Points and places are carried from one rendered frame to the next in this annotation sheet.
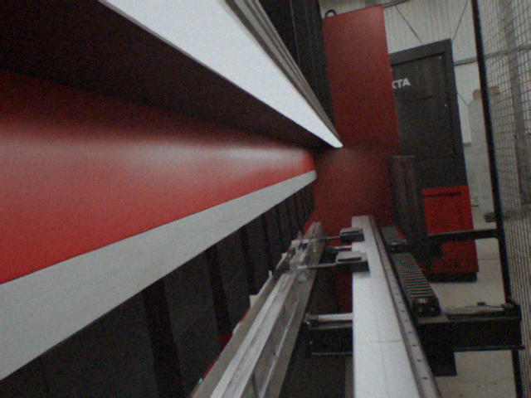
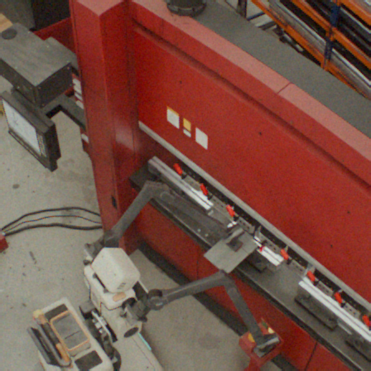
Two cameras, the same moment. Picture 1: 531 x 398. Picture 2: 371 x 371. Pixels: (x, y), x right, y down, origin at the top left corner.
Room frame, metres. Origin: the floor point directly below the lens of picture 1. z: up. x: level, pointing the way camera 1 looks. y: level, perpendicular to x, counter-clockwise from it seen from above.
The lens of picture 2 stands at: (1.07, 1.90, 4.51)
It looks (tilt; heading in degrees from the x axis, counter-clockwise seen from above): 54 degrees down; 302
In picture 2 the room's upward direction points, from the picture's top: straight up
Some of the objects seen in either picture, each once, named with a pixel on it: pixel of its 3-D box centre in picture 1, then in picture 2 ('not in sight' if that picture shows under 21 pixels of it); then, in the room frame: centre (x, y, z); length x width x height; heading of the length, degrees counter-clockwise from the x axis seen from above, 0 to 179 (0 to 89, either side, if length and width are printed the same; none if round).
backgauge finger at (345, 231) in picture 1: (335, 235); not in sight; (1.89, -0.31, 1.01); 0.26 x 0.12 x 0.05; 77
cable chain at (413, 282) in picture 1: (411, 279); not in sight; (1.07, -0.36, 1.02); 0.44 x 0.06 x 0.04; 167
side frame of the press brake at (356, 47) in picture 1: (339, 190); (151, 109); (2.82, -0.54, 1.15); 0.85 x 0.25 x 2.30; 77
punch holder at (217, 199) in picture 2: (301, 201); (221, 193); (2.13, -0.20, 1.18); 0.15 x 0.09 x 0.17; 167
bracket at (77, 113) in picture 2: not in sight; (64, 119); (3.24, -0.18, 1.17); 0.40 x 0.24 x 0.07; 167
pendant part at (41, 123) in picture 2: not in sight; (32, 127); (3.21, 0.12, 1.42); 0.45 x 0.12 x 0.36; 167
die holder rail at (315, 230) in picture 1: (314, 235); (180, 186); (2.45, -0.27, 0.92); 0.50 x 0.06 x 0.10; 167
